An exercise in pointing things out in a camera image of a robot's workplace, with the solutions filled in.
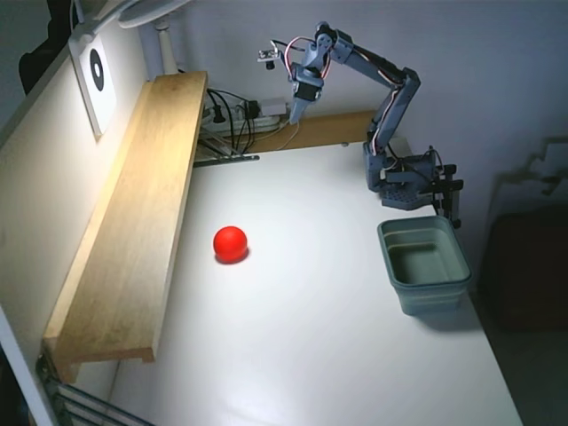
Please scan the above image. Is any white card with black ring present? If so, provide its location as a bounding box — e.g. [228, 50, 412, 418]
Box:
[68, 33, 119, 143]

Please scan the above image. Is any metal wire rack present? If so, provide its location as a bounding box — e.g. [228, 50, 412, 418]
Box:
[193, 128, 261, 169]

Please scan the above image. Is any red ball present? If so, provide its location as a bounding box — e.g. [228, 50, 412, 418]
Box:
[213, 225, 249, 264]

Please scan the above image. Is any metal shelf frame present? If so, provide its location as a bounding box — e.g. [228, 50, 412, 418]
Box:
[35, 350, 156, 426]

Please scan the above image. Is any white power strip with cables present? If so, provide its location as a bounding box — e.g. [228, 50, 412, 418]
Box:
[206, 88, 258, 154]

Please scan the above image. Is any white red servo wire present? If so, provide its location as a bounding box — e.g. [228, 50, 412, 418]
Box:
[283, 36, 332, 82]

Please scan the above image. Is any short wooden plank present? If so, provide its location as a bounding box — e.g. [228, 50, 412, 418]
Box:
[252, 109, 378, 154]

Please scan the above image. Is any grey plastic container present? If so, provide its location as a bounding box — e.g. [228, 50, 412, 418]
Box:
[376, 216, 473, 317]

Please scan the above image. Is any thin white cable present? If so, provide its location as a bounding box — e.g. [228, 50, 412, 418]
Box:
[279, 108, 303, 151]

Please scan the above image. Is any white wall conduit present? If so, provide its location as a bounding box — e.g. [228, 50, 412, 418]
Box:
[485, 137, 568, 232]

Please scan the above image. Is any long wooden shelf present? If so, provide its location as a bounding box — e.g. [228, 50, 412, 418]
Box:
[42, 70, 209, 385]

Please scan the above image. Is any small wrist camera board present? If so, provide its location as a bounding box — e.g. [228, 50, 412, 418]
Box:
[257, 40, 285, 70]

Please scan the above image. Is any blue-grey gripper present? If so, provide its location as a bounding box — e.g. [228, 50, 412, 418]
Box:
[288, 43, 333, 125]

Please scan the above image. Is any white desk lamp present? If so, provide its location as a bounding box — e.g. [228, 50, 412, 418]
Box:
[70, 0, 193, 76]

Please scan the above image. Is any black table clamp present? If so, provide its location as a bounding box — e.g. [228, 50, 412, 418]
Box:
[432, 162, 465, 230]

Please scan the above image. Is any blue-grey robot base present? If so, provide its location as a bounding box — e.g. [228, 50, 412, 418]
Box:
[377, 153, 440, 210]

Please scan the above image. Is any white power adapter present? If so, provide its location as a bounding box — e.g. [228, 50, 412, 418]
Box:
[259, 98, 289, 115]

